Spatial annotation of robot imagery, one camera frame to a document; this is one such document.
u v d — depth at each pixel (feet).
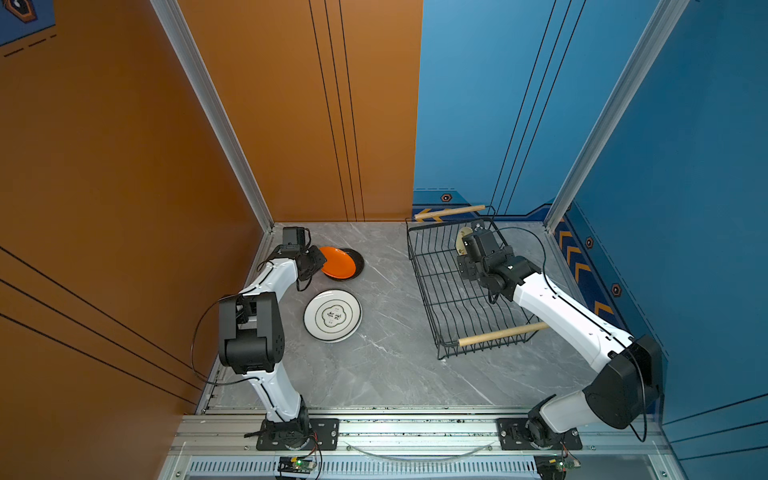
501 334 2.33
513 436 2.38
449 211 3.26
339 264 3.36
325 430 2.43
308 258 2.84
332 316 3.00
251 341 1.61
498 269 1.99
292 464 2.33
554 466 2.32
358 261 3.48
